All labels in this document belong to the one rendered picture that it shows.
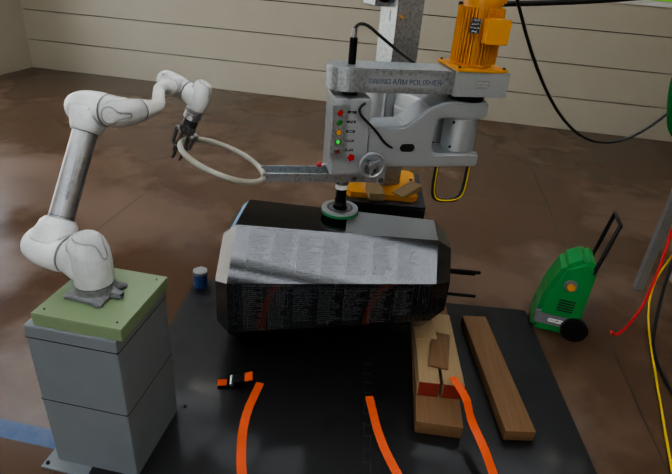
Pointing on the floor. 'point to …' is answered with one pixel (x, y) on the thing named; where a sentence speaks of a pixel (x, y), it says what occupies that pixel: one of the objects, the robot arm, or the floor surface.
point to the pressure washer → (569, 288)
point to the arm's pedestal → (105, 393)
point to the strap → (372, 427)
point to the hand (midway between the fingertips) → (178, 153)
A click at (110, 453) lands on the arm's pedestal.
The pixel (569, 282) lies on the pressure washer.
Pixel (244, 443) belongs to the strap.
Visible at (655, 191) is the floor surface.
